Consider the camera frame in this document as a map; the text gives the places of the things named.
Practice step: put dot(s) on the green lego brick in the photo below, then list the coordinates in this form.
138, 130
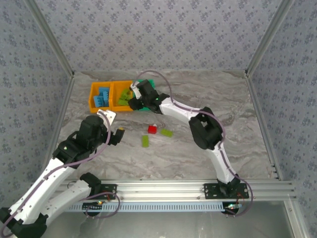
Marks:
123, 101
145, 141
166, 133
125, 93

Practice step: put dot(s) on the blue lego brick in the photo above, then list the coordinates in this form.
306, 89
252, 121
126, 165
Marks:
106, 96
98, 101
104, 89

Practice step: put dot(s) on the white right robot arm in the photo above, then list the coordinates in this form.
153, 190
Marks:
171, 109

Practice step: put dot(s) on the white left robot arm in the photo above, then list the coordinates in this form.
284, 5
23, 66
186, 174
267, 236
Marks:
37, 188

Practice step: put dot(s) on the green plastic bin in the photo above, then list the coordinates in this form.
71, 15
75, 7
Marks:
154, 84

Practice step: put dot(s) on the yellow plastic bin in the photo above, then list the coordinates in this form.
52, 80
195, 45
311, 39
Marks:
116, 90
92, 104

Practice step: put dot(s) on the small square red lego brick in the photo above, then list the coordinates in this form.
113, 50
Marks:
152, 130

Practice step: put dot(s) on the black controller board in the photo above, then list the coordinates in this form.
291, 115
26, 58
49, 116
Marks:
92, 209
232, 210

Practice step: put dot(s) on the grey metal panel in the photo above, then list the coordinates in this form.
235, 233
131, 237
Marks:
161, 225

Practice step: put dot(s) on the aluminium side rail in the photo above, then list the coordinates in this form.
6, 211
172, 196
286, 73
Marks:
262, 124
65, 106

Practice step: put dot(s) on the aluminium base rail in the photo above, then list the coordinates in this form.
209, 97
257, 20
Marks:
161, 189

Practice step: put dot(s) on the aluminium frame post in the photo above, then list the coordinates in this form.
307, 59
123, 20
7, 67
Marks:
268, 37
53, 42

